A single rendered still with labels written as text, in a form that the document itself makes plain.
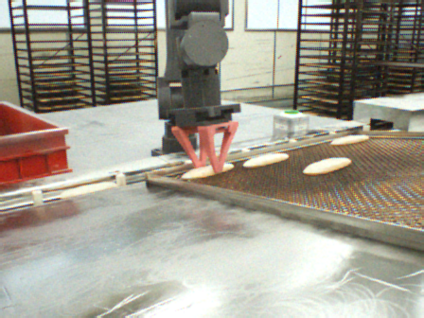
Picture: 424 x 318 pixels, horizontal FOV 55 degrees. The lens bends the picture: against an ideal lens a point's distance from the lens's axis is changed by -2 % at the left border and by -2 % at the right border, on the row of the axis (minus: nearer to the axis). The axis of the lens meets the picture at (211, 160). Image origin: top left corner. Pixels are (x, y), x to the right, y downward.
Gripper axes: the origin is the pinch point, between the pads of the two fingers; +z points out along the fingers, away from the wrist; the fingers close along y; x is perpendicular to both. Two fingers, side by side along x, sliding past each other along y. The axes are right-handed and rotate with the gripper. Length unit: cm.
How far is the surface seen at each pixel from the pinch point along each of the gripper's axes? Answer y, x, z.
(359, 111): -11, 70, -2
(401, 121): 2, 68, 1
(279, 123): -21, 46, -1
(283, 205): 23.2, -12.3, 0.1
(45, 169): -36.8, -11.0, 0.6
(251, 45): -381, 462, -78
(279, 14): -364, 517, -125
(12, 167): -36.9, -17.3, -1.0
